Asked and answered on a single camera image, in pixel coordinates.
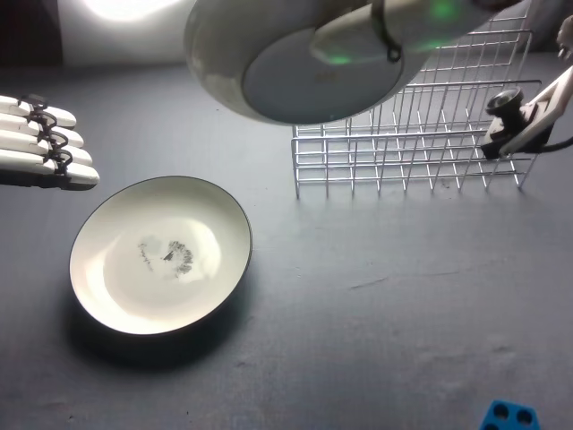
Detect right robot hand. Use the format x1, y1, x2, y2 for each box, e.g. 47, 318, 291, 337
311, 0, 532, 66

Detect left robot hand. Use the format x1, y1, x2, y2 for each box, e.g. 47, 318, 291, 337
0, 93, 101, 192

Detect grey table cloth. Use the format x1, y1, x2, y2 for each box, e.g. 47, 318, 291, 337
0, 48, 573, 430

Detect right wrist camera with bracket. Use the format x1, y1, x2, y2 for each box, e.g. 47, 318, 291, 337
481, 64, 573, 160

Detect silver wire dish rack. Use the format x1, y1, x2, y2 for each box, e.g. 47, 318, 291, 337
290, 4, 552, 200

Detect blue pentagon block with holes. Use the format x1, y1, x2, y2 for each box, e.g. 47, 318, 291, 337
479, 400, 543, 430

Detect white plate with dark rim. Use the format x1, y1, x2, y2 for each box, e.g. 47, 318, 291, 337
183, 0, 430, 126
68, 175, 254, 337

